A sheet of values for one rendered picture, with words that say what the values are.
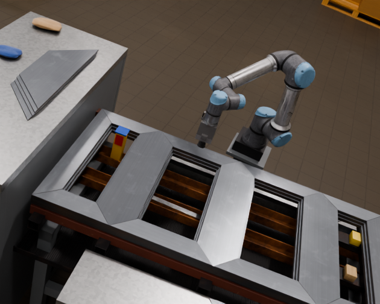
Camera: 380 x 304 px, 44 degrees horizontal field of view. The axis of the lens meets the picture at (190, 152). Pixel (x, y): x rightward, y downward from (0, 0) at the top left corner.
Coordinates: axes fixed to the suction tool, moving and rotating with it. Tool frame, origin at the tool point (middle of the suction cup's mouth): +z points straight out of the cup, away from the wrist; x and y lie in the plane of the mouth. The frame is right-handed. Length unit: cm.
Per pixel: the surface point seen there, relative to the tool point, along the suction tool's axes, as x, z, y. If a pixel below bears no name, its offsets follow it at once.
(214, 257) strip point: -65, 4, 22
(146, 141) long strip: -8.8, 3.7, -26.4
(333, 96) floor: 319, 90, 117
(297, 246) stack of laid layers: -37, 7, 57
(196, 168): 9.0, 22.0, 1.8
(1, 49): -11, -18, -105
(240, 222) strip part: -39.9, 3.7, 29.2
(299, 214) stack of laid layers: -15, 7, 57
